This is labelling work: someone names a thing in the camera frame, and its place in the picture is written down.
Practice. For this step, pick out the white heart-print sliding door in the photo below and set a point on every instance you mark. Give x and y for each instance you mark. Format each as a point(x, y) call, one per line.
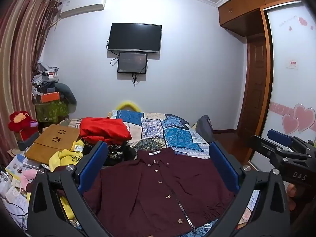
point(291, 74)

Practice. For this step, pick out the brown wooden door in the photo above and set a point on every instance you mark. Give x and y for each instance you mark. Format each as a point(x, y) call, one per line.
point(254, 84)

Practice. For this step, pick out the yellow printed garment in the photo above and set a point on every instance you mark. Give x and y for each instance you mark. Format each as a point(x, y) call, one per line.
point(65, 156)

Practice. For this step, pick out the pile of clothes and boxes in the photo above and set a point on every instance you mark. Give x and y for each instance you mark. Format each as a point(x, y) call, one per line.
point(49, 84)

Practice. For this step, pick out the small black wall monitor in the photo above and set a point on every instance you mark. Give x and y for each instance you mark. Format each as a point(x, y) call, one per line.
point(132, 62)

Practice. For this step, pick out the pink cloth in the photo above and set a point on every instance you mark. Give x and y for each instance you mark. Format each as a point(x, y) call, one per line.
point(28, 177)

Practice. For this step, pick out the black patterned sweater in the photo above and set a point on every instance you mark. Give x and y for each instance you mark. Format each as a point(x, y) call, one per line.
point(118, 153)

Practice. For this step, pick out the grey chair back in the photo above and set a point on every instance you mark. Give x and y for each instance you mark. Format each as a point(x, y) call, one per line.
point(205, 128)

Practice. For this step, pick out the red plush toy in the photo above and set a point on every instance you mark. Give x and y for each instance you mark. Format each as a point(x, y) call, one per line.
point(21, 124)

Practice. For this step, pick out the black wall television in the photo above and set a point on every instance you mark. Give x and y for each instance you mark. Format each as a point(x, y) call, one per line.
point(134, 37)

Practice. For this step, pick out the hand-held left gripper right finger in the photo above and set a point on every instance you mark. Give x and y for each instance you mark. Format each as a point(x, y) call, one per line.
point(223, 165)

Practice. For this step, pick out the wooden lap desk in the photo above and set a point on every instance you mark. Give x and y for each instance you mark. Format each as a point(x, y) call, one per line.
point(53, 140)

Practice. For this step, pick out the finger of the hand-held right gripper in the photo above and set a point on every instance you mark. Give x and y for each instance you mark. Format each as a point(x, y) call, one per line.
point(279, 135)
point(264, 144)

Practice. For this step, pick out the orange box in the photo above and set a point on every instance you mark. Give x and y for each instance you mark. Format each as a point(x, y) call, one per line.
point(49, 96)

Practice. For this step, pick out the white air conditioner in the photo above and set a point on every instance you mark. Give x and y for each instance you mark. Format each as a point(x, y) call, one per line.
point(82, 5)

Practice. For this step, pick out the green patterned cloth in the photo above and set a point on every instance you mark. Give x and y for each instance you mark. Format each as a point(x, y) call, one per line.
point(51, 111)

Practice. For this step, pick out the red garment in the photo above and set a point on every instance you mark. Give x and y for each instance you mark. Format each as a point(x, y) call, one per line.
point(105, 129)

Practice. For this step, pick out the maroon button shirt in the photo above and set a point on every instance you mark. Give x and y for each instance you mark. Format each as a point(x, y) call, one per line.
point(158, 185)

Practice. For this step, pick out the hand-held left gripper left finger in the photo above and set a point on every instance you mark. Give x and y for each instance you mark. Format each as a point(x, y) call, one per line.
point(93, 164)

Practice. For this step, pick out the person's right hand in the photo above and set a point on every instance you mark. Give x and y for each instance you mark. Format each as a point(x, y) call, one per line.
point(292, 192)

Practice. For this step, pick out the blue patchwork bedspread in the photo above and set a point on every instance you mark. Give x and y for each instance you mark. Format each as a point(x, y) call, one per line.
point(172, 130)

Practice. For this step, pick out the striped brown curtain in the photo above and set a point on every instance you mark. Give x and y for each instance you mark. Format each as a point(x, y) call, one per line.
point(21, 61)

